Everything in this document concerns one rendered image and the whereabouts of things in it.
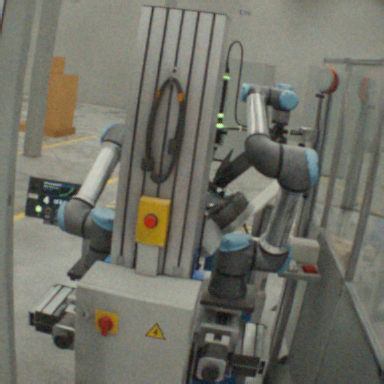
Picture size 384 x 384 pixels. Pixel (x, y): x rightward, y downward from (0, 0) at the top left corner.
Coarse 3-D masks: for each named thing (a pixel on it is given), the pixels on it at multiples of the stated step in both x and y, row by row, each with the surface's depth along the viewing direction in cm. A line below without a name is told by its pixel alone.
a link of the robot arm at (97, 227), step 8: (96, 208) 207; (88, 216) 204; (96, 216) 201; (104, 216) 202; (112, 216) 204; (88, 224) 203; (96, 224) 201; (104, 224) 200; (112, 224) 201; (88, 232) 203; (96, 232) 202; (104, 232) 201; (112, 232) 202; (96, 240) 202; (104, 240) 202; (96, 248) 203; (104, 248) 203
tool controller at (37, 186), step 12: (36, 180) 245; (48, 180) 245; (36, 192) 245; (48, 192) 244; (60, 192) 244; (72, 192) 244; (36, 204) 245; (60, 204) 244; (36, 216) 244; (48, 216) 244
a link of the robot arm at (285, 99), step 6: (276, 90) 202; (282, 90) 203; (288, 90) 202; (270, 96) 201; (276, 96) 202; (282, 96) 200; (288, 96) 200; (294, 96) 200; (270, 102) 203; (276, 102) 202; (282, 102) 200; (288, 102) 200; (294, 102) 200; (282, 108) 206; (288, 108) 201; (294, 108) 201
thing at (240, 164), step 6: (240, 156) 275; (246, 156) 279; (234, 162) 278; (240, 162) 281; (246, 162) 283; (228, 168) 281; (234, 168) 283; (240, 168) 285; (246, 168) 288; (222, 174) 283; (228, 174) 285; (234, 174) 287; (240, 174) 289
